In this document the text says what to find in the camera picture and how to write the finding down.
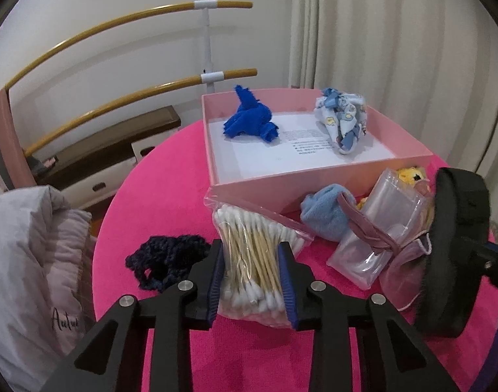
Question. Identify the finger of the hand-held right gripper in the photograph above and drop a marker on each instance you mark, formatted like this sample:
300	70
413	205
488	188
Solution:
493	265

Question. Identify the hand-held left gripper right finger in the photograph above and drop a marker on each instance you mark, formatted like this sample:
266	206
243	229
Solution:
289	286

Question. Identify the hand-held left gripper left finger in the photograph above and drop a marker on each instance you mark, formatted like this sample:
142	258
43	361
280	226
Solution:
214	281

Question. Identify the bag of cotton swabs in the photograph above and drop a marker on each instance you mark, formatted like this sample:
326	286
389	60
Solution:
249	253

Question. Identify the black soft case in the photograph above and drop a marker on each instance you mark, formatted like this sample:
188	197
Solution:
449	253

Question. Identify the navy knitted scrunchie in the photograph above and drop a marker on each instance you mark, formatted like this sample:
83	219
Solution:
167	253

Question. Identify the pink face mask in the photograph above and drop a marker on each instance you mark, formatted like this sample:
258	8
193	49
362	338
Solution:
404	277

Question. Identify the mauve headband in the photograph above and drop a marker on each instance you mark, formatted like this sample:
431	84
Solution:
357	222

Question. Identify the pink cardboard box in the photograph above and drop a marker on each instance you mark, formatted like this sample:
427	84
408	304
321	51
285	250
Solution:
273	192

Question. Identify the clear plastic bag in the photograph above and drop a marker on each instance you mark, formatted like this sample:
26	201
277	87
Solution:
391	208

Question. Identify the yellow scrunchie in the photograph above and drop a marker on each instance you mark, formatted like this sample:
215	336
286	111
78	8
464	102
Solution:
410	175

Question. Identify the white paper sheet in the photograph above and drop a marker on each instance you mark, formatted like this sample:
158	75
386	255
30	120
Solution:
265	155

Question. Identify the white storage box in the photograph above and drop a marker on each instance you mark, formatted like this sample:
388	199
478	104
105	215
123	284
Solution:
97	183
144	153

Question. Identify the royal blue cloth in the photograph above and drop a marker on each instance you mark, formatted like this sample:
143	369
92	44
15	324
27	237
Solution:
249	120

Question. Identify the white blue printed cloth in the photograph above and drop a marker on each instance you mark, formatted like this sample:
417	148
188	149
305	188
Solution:
342	124

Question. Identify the low white drawer bench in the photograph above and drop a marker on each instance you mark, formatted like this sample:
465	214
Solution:
110	139

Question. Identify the cream curtain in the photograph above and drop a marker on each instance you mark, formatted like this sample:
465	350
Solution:
395	49

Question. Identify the pink padded panel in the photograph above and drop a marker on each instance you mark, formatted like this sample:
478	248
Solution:
8	139

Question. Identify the wooden barre rail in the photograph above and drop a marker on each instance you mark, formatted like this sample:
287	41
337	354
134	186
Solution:
110	22
130	96

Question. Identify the white barre post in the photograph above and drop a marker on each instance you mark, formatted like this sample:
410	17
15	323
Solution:
207	41

